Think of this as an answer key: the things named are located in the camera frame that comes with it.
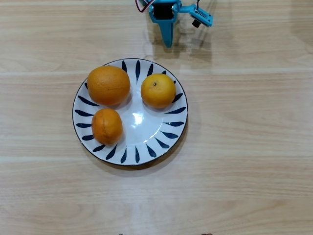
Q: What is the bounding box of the white plate with blue petals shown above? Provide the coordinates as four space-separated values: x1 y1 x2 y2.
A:
72 58 189 167

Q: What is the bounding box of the small dark orange mandarin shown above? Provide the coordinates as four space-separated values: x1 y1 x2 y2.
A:
91 108 124 146

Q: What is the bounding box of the red white servo cable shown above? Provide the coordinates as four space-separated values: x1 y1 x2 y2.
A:
135 0 154 13

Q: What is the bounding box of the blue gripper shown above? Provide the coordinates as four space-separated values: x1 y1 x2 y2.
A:
148 0 183 48

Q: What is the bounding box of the large deep orange fruit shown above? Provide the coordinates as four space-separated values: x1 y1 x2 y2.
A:
87 65 131 107

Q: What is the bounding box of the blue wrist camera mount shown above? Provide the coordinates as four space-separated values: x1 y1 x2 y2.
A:
180 4 214 28

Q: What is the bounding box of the yellowish orange with stem dot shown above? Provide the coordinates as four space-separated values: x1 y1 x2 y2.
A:
140 73 177 109

